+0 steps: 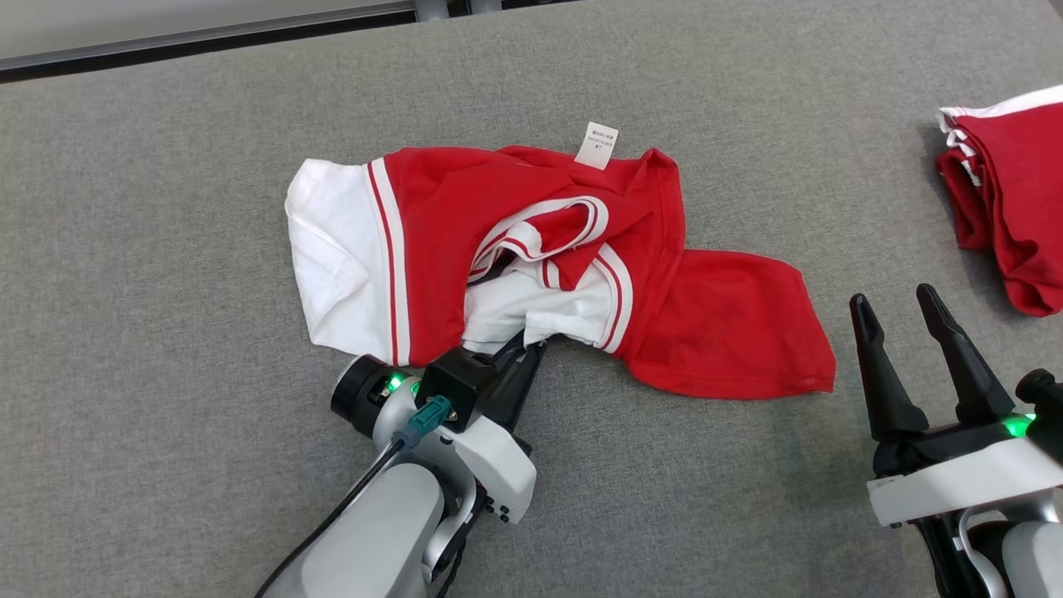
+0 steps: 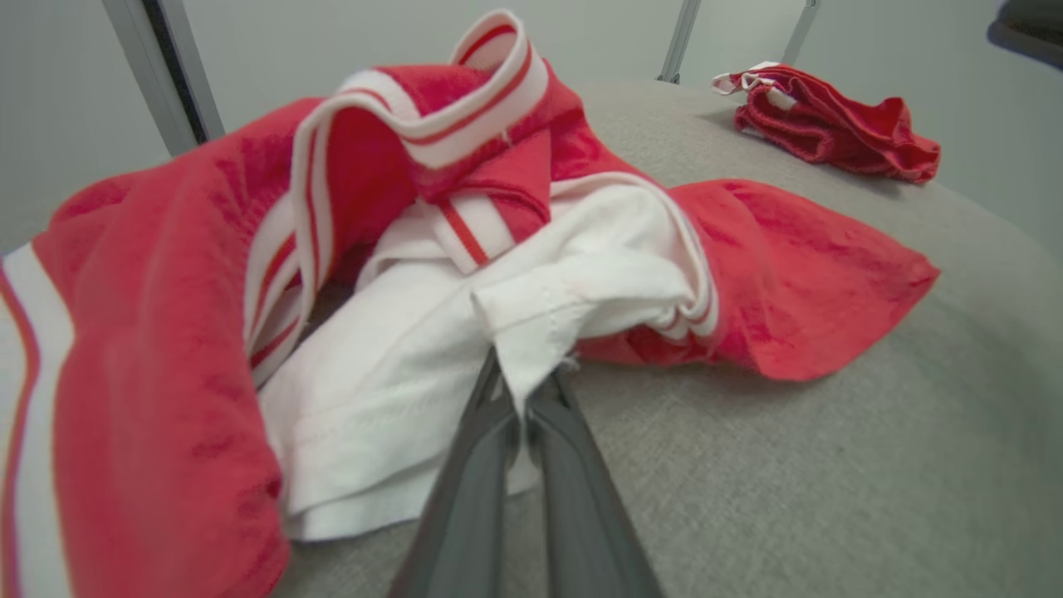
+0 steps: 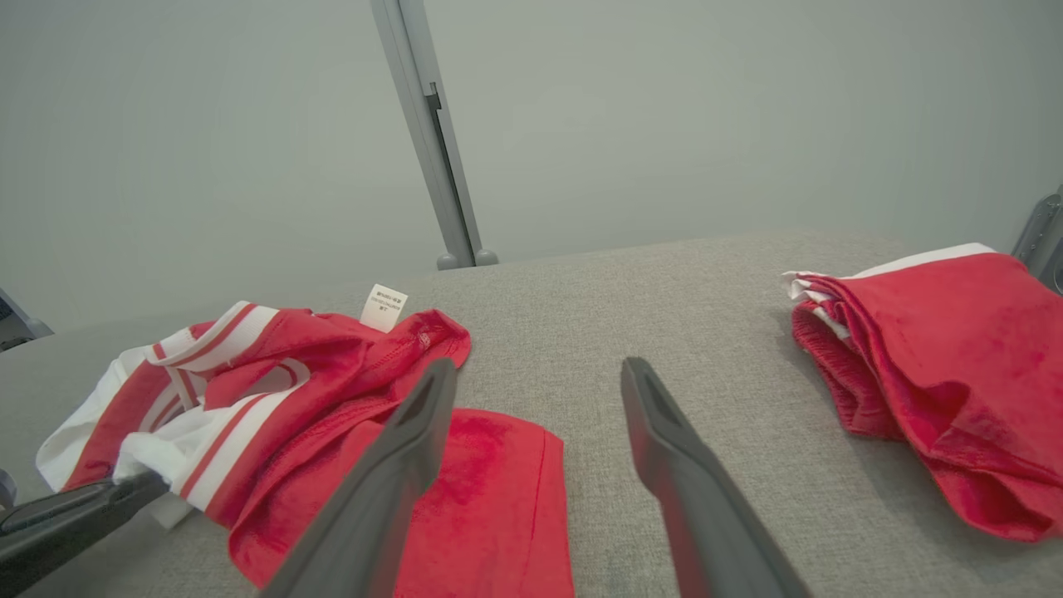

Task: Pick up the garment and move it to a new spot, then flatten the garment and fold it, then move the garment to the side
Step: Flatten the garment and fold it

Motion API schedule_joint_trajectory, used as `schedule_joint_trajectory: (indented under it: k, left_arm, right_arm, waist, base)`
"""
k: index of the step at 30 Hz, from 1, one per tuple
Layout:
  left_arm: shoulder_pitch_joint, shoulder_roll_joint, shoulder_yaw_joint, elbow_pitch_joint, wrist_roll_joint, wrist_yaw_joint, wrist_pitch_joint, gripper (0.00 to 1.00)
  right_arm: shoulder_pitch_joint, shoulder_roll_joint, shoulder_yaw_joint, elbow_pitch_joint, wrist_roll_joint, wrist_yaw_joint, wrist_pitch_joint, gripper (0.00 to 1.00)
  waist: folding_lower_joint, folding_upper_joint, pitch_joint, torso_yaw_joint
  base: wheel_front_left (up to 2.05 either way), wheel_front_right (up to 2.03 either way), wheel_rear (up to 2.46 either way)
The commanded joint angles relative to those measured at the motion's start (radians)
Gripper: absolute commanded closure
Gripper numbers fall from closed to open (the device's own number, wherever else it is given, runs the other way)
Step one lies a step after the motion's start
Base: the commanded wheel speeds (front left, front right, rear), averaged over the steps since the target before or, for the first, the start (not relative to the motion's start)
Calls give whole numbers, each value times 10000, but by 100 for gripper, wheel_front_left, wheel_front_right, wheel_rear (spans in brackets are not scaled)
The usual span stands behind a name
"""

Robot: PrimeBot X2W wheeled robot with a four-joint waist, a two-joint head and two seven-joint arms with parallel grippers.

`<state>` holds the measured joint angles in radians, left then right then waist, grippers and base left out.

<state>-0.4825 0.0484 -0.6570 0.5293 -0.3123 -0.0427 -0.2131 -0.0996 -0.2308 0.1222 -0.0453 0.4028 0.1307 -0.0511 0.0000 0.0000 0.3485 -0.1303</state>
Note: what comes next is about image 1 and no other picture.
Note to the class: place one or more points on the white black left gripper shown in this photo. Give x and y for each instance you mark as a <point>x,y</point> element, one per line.
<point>498,469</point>

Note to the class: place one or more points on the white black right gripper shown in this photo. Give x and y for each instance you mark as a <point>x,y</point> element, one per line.
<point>963,477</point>

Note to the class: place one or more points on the red white basketball jersey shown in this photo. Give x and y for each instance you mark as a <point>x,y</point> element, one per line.
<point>722,324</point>

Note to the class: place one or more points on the red Bulls 23 shorts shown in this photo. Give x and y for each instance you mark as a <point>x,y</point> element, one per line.
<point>1021,191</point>

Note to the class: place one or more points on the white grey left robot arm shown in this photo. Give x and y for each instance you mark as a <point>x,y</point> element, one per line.
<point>382,540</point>

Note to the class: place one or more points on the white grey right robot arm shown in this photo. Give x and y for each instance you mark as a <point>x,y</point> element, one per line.
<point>1030,556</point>

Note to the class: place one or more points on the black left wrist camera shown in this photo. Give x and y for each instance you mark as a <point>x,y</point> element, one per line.
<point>457,382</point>

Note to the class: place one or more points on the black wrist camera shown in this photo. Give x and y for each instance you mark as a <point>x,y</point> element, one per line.
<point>1045,415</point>
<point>457,382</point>

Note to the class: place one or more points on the teal left camera connector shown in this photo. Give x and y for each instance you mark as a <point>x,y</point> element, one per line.
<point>423,422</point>

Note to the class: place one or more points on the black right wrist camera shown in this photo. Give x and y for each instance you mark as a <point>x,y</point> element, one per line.
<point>1045,415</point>

